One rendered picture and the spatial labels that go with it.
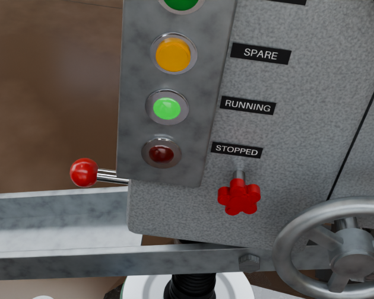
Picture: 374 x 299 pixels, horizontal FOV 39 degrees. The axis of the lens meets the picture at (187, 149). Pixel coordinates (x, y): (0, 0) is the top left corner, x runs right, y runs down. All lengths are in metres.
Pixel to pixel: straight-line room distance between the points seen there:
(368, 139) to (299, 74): 0.10
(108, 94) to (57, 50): 0.48
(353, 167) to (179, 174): 0.17
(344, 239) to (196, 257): 0.23
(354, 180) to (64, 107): 2.20
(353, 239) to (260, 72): 0.18
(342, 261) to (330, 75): 0.18
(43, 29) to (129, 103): 2.82
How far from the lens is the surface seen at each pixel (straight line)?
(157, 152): 0.46
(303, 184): 0.52
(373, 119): 0.49
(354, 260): 0.52
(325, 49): 0.43
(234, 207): 0.48
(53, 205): 0.82
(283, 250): 0.51
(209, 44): 0.40
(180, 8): 0.38
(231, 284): 0.90
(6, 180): 2.30
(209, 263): 0.69
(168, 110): 0.43
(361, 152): 0.51
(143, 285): 0.88
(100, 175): 0.57
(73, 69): 2.91
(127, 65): 0.42
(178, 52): 0.40
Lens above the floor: 1.63
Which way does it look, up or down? 42 degrees down
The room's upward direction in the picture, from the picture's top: 9 degrees clockwise
